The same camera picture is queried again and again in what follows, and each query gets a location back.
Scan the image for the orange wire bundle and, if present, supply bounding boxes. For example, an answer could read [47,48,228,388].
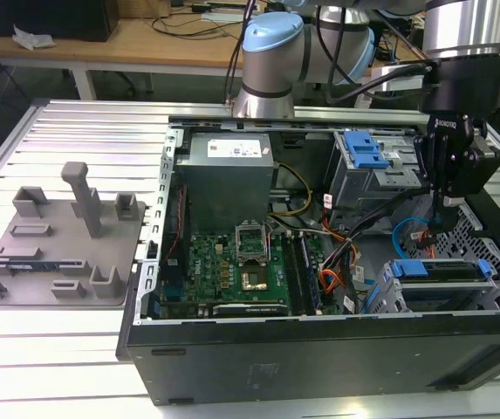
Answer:
[318,217,353,306]

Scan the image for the grey parts rack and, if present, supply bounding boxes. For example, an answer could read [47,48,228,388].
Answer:
[0,161,147,310]

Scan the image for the blue disk wire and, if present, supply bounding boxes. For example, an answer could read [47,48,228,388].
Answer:
[392,215,436,265]

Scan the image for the black wrist flange block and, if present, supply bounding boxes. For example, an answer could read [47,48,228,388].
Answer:
[419,55,500,115]

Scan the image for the tall metal disk bay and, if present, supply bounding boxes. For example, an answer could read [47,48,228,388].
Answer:
[324,129,432,213]

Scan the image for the grey power supply unit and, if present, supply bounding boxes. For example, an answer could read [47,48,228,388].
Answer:
[175,130,276,235]

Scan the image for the green motherboard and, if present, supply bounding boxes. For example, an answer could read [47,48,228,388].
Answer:
[157,230,346,322]

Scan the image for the blue carrier with latch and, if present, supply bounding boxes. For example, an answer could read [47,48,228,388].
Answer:
[343,130,389,170]

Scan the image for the black cable bundle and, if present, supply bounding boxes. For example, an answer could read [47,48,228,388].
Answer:
[323,203,425,274]

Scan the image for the metal socket cover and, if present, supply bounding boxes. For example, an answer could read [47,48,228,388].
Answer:
[235,224,269,265]

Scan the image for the yellow power wires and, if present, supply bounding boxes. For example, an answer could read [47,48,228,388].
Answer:
[269,163,312,218]

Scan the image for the black graphics card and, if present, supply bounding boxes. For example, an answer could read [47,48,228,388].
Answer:
[211,303,293,319]

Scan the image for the crumpled white paper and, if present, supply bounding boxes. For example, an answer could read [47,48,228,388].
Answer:
[11,24,58,50]

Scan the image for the hard disk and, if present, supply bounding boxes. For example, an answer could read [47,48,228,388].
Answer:
[387,257,494,285]

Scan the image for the wooden desk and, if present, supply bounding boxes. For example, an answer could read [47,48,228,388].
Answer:
[0,12,250,101]

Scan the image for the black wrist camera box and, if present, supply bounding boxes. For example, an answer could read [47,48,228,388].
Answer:
[462,128,500,196]

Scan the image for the low metal disk bay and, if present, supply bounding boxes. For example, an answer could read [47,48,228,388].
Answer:
[360,257,500,314]

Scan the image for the black RAM slot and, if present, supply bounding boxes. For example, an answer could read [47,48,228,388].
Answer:
[299,233,325,315]
[282,233,305,316]

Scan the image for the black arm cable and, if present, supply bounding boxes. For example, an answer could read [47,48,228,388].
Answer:
[224,0,260,108]

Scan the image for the CPU socket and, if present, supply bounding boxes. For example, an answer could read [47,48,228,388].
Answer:
[240,269,269,292]

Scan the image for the red yellow black disk wire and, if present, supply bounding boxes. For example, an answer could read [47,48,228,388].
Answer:
[421,217,439,263]

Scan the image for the black PC case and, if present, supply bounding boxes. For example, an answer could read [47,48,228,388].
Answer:
[116,113,500,405]

